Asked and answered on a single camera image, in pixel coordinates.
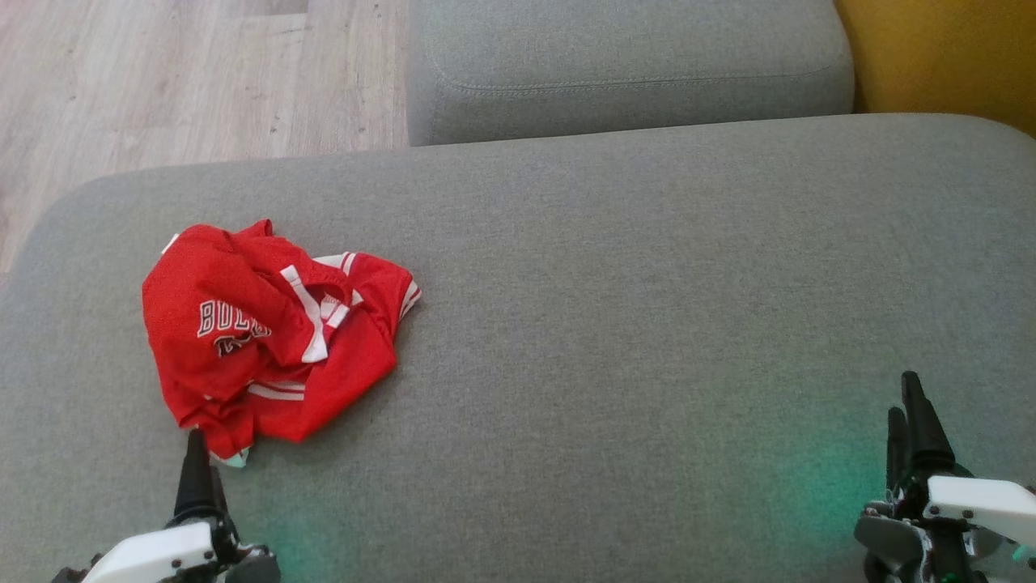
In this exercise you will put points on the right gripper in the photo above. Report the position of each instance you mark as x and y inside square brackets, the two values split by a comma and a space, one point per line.
[979, 506]

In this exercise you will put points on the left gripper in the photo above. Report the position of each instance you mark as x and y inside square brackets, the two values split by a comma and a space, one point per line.
[154, 555]

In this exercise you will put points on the red shorts with white stripe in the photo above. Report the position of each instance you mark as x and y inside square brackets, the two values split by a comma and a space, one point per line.
[202, 283]

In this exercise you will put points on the wide yellow backrest cushion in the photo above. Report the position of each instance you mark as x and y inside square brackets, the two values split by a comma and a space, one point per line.
[955, 57]

